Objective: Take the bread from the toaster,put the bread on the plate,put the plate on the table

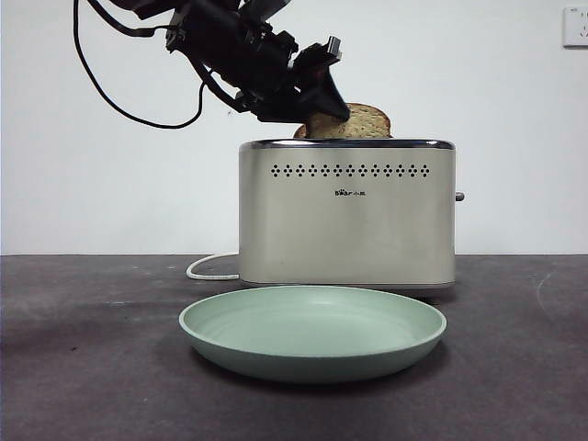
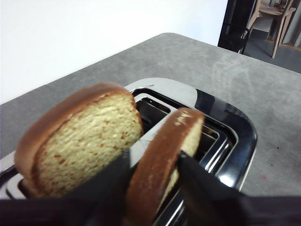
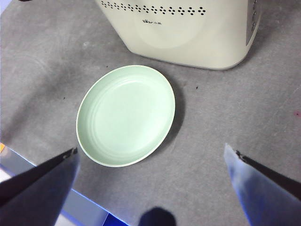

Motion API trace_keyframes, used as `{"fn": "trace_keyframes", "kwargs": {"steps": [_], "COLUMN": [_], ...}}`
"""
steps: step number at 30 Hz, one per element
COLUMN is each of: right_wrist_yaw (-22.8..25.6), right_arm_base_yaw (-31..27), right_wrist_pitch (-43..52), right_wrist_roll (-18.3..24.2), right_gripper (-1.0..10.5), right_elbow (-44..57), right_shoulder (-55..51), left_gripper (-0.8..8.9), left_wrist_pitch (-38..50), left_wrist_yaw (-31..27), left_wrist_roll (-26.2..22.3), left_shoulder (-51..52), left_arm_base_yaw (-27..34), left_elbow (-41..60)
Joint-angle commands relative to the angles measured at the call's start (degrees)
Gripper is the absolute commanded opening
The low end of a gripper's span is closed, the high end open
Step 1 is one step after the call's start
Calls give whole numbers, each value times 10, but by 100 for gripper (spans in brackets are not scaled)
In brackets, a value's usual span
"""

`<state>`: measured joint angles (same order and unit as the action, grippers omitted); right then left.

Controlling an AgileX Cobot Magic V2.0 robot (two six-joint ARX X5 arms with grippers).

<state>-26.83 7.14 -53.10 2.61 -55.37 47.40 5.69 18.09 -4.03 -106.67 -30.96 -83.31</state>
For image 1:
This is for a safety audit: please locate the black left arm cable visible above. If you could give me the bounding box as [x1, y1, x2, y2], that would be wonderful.
[72, 0, 206, 131]

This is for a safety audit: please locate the cream and chrome toaster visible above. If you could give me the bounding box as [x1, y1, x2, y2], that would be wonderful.
[238, 136, 467, 302]

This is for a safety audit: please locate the pale green round plate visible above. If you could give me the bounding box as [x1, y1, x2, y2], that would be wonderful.
[177, 283, 447, 385]

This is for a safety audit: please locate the white wall socket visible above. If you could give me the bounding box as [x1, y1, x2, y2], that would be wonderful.
[563, 5, 588, 49]

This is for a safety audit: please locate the large square bread slice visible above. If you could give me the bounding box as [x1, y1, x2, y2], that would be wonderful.
[306, 102, 393, 140]

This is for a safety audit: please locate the white toaster power cable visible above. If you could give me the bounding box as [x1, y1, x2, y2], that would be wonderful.
[186, 254, 242, 282]

